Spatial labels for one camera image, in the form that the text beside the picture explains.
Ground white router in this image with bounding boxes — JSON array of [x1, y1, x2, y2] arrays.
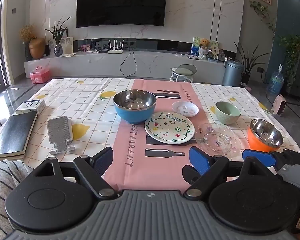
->
[[107, 39, 125, 54]]

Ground marble television bench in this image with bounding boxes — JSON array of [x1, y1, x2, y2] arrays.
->
[[24, 50, 227, 84]]

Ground sketch picture frame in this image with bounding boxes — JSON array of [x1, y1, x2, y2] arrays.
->
[[49, 37, 74, 55]]

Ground white stool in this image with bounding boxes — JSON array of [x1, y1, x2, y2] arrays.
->
[[170, 64, 197, 83]]

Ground orange steel bowl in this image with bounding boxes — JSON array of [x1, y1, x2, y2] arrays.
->
[[247, 119, 284, 152]]

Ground grey phone stand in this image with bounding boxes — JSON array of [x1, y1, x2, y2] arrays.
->
[[47, 116, 75, 155]]

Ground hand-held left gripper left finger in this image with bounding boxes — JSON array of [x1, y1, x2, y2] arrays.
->
[[34, 147, 118, 201]]

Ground brown round vase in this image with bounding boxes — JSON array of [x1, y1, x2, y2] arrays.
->
[[29, 37, 46, 60]]

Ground lemon check tablecloth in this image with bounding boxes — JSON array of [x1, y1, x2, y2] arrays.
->
[[0, 77, 300, 193]]

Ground black television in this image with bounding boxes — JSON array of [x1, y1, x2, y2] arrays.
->
[[76, 0, 168, 28]]

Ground dried yellow flowers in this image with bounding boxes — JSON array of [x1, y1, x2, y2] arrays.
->
[[19, 24, 35, 44]]

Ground dark slim vase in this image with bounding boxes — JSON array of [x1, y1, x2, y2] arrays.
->
[[24, 43, 33, 61]]

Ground hanging vine plant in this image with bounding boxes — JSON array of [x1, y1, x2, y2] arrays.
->
[[249, 0, 277, 39]]

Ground picture book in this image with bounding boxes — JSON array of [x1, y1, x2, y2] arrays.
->
[[191, 36, 219, 60]]

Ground potted snake plant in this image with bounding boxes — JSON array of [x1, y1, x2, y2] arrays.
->
[[234, 41, 269, 84]]

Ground green ceramic bowl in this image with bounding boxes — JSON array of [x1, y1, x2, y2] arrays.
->
[[216, 101, 241, 125]]

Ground pink heater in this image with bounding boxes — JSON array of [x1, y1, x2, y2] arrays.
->
[[271, 94, 287, 116]]

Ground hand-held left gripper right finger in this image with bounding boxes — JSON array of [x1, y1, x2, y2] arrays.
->
[[182, 146, 277, 198]]

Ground small white sticker plate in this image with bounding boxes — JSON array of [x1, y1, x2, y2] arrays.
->
[[171, 101, 199, 118]]

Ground trailing cabinet plant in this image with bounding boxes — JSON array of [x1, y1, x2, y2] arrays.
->
[[277, 35, 300, 85]]

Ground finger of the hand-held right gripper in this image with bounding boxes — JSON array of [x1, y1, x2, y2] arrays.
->
[[242, 149, 300, 173]]

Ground pink table runner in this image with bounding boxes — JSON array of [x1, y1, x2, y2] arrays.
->
[[104, 79, 243, 192]]

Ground blue steel bowl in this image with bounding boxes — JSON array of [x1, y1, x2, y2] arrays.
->
[[113, 89, 157, 125]]

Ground pink storage box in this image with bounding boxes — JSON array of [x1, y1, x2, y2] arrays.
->
[[29, 66, 51, 84]]

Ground fruit pattern white plate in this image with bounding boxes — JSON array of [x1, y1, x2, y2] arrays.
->
[[144, 111, 195, 144]]

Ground blue water bottle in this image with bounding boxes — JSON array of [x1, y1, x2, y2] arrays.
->
[[268, 64, 285, 95]]

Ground black notebook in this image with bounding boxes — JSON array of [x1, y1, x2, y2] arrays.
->
[[0, 111, 38, 162]]

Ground black cable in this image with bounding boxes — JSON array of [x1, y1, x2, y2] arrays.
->
[[119, 45, 140, 79]]

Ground green leafy plant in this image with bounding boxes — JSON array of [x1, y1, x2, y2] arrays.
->
[[44, 16, 72, 46]]

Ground striped grey clothing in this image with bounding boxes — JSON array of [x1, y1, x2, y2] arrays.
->
[[0, 160, 40, 240]]

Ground clear glass plate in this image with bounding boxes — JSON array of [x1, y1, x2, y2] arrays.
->
[[195, 123, 241, 155]]

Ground small white box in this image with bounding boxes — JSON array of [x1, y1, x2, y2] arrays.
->
[[15, 99, 46, 115]]

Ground grey trash bin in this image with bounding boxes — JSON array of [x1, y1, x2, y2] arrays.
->
[[222, 60, 244, 87]]

